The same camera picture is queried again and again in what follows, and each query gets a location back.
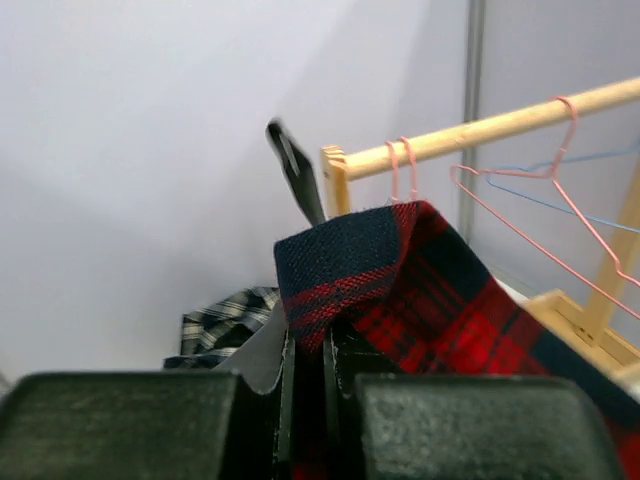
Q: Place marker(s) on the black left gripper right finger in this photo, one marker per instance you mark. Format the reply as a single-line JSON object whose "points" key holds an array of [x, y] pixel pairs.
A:
{"points": [[346, 354]]}

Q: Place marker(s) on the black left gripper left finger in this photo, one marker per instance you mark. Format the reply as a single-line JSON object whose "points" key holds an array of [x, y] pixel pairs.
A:
{"points": [[266, 361]]}

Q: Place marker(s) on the navy white plaid skirt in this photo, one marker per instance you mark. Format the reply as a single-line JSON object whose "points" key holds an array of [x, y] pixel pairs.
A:
{"points": [[212, 334]]}

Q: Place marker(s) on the red black plaid skirt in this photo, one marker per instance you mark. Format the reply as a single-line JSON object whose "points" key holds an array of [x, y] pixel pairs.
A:
{"points": [[481, 389]]}

